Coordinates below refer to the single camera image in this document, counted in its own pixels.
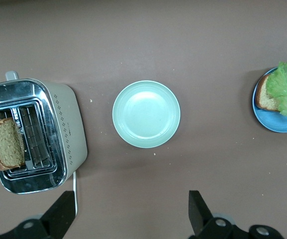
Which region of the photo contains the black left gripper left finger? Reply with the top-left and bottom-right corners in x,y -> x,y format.
1,191 -> 76,239

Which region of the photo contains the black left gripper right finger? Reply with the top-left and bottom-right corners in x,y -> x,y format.
188,190 -> 248,239

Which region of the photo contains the brown toast bread slice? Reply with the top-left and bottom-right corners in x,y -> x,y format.
0,118 -> 26,171
254,74 -> 287,113

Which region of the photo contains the green lettuce leaf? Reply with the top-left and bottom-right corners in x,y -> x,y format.
266,61 -> 287,122

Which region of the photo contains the light green plate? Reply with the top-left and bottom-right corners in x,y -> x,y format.
112,80 -> 181,149

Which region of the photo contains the blue plate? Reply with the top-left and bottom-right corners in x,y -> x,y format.
252,65 -> 287,133

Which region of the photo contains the beige chrome toaster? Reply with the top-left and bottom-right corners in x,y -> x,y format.
0,71 -> 89,195

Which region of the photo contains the white toaster power cable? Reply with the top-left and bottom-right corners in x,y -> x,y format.
71,171 -> 79,217

